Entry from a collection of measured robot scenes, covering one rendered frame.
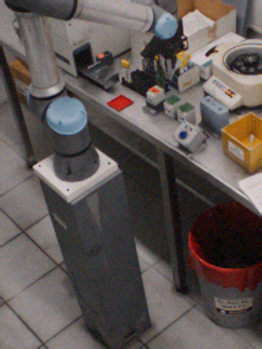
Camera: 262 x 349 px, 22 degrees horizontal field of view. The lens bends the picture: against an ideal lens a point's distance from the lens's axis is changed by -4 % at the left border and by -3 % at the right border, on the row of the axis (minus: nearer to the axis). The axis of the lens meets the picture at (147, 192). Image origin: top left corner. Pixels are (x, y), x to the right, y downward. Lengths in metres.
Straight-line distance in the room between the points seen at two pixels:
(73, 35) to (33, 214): 1.14
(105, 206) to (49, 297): 0.90
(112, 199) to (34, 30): 0.60
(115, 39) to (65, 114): 0.72
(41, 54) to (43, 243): 1.38
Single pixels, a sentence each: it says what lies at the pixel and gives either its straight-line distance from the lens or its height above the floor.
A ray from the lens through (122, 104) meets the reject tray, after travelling 2.37.
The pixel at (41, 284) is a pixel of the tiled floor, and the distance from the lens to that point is 3.00.
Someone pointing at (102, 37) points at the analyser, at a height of 0.99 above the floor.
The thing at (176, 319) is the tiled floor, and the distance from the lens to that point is 2.78.
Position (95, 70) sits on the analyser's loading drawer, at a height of 0.92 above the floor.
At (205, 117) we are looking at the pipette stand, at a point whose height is 0.91.
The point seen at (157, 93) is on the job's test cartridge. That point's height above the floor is 0.95.
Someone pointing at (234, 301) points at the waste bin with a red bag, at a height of 0.23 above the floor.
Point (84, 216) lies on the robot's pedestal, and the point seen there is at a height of 0.80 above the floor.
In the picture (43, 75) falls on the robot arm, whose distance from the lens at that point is 2.01.
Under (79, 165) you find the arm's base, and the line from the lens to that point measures 2.03.
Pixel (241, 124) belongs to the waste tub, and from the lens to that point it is 2.12.
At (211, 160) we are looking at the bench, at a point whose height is 0.88.
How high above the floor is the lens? 2.29
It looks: 44 degrees down
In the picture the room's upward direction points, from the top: 9 degrees counter-clockwise
